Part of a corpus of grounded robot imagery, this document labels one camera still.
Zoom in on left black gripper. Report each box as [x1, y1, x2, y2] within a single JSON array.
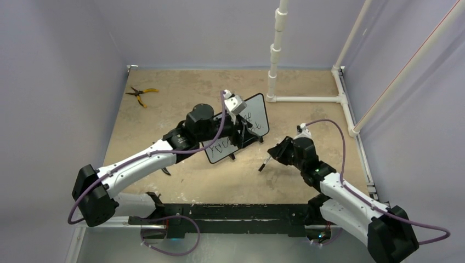
[[197, 111, 260, 148]]

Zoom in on white whiteboard marker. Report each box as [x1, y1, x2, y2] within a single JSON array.
[[258, 155, 272, 172]]

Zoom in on small black-framed whiteboard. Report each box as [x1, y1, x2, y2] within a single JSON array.
[[205, 93, 269, 164]]

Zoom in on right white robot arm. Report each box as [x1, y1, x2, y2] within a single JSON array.
[[267, 136, 419, 262]]

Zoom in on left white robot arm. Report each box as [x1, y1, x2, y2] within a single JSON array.
[[67, 99, 269, 227]]

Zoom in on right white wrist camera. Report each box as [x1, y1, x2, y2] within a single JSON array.
[[294, 123, 312, 139]]

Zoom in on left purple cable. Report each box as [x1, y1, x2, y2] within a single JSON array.
[[67, 90, 229, 226]]

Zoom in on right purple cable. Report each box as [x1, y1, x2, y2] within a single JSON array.
[[304, 119, 451, 246]]

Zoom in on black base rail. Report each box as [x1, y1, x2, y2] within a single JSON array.
[[128, 195, 336, 238]]

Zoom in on white PVC pipe frame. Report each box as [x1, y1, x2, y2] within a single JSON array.
[[265, 0, 465, 139]]

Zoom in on black handled pliers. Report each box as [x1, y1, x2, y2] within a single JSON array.
[[161, 168, 171, 176]]

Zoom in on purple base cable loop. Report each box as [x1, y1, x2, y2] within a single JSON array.
[[140, 215, 201, 256]]

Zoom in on yellow handled pliers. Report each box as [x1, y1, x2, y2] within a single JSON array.
[[126, 87, 159, 108]]

